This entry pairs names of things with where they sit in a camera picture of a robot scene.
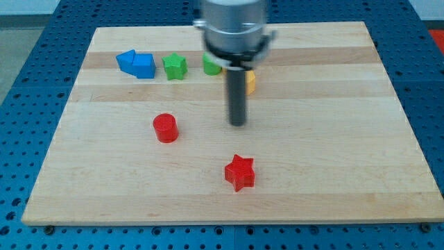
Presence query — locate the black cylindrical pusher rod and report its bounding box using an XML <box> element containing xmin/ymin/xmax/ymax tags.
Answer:
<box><xmin>227</xmin><ymin>69</ymin><xmax>246</xmax><ymax>126</ymax></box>

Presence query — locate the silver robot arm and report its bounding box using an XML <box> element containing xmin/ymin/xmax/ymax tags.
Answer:
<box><xmin>194</xmin><ymin>0</ymin><xmax>276</xmax><ymax>126</ymax></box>

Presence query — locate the wooden board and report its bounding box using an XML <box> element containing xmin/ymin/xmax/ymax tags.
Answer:
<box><xmin>22</xmin><ymin>22</ymin><xmax>443</xmax><ymax>226</ymax></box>

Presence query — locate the yellow block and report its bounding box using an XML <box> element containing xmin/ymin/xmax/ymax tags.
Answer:
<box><xmin>246</xmin><ymin>70</ymin><xmax>256</xmax><ymax>95</ymax></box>

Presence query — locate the green cylinder block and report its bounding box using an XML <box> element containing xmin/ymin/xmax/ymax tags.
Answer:
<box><xmin>203</xmin><ymin>53</ymin><xmax>222</xmax><ymax>76</ymax></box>

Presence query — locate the green star block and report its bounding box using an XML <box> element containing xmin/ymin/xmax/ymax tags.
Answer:
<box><xmin>162</xmin><ymin>52</ymin><xmax>187</xmax><ymax>80</ymax></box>

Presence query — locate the red cylinder block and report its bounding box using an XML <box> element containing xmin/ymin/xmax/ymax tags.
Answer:
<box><xmin>153</xmin><ymin>113</ymin><xmax>179</xmax><ymax>143</ymax></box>

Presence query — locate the blue cube block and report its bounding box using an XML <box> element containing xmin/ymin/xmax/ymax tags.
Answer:
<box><xmin>133</xmin><ymin>53</ymin><xmax>156</xmax><ymax>78</ymax></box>

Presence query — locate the red star block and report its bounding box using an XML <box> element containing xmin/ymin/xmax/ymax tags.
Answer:
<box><xmin>224</xmin><ymin>154</ymin><xmax>255</xmax><ymax>192</ymax></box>

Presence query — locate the blue triangular block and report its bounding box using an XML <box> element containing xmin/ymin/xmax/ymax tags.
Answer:
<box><xmin>115</xmin><ymin>49</ymin><xmax>136</xmax><ymax>75</ymax></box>

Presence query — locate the blue perforated table plate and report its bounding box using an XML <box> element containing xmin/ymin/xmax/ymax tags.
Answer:
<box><xmin>1</xmin><ymin>1</ymin><xmax>443</xmax><ymax>249</ymax></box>

